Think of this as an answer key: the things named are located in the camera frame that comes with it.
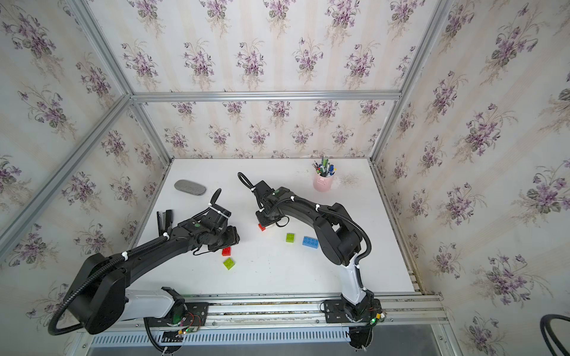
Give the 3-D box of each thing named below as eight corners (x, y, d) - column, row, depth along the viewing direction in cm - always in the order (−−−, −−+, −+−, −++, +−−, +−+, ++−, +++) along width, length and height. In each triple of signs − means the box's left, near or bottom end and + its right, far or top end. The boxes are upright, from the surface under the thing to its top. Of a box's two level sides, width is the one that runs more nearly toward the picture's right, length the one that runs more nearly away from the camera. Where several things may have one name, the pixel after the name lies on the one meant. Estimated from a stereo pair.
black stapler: (159, 236, 94) (156, 232, 91) (160, 215, 100) (157, 211, 98) (172, 232, 95) (169, 229, 92) (172, 212, 101) (169, 208, 99)
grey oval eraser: (175, 188, 109) (173, 184, 107) (182, 181, 112) (180, 177, 110) (201, 197, 106) (199, 193, 103) (207, 189, 109) (205, 185, 106)
